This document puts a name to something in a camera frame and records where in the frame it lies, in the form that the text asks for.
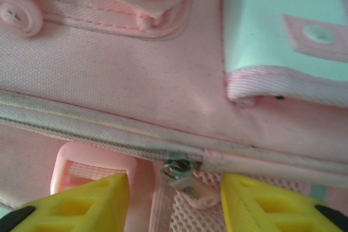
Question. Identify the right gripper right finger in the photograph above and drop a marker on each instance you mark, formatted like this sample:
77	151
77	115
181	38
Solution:
272	207

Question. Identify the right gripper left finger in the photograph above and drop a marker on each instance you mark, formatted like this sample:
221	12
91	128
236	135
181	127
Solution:
81	210

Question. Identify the pink school backpack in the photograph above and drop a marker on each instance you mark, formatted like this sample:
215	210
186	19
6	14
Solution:
136	80

